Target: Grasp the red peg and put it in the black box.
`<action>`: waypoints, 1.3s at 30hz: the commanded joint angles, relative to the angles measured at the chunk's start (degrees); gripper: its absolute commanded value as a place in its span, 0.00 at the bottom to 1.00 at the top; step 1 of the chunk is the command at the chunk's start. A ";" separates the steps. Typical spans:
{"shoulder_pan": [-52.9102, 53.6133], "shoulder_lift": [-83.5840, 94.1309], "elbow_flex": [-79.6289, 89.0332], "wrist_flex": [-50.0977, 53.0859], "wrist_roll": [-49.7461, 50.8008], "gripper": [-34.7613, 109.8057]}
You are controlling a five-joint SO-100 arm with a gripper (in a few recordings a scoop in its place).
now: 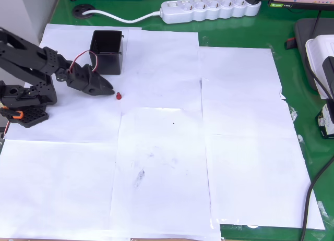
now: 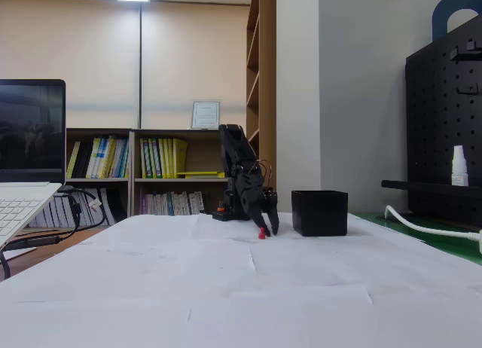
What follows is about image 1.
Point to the small red pin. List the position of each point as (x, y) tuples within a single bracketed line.
[(119, 96)]

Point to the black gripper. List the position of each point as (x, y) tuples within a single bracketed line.
[(92, 85)]

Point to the small red black clip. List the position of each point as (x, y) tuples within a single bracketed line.
[(290, 43)]

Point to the white plastic stand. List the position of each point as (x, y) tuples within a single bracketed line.
[(317, 53)]

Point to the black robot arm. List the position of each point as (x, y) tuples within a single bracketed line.
[(26, 55)]

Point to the black square box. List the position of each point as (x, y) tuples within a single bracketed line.
[(109, 63)]

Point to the white paper sheet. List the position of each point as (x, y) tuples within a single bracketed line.
[(161, 186), (240, 63), (161, 69), (261, 186), (248, 113), (52, 188), (78, 115)]

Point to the orange black table clamp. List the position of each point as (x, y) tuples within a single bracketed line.
[(13, 113)]

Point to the dark grey pad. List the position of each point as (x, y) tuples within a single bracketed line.
[(302, 42)]

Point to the white power strip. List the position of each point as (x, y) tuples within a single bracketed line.
[(208, 10)]

